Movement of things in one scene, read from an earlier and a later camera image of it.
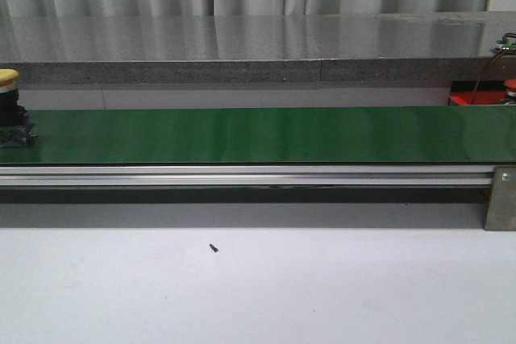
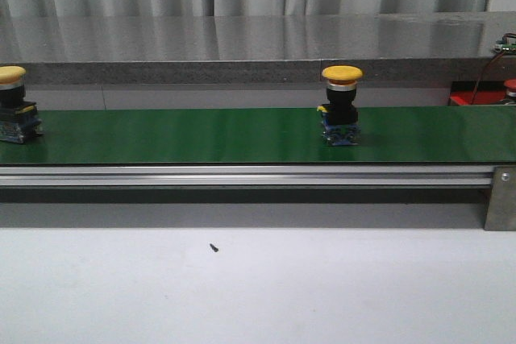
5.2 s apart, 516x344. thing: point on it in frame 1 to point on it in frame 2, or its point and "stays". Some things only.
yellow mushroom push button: [16, 127] to [339, 117]
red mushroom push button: [510, 92] stays
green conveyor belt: [270, 135] stays
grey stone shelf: [449, 48] stays
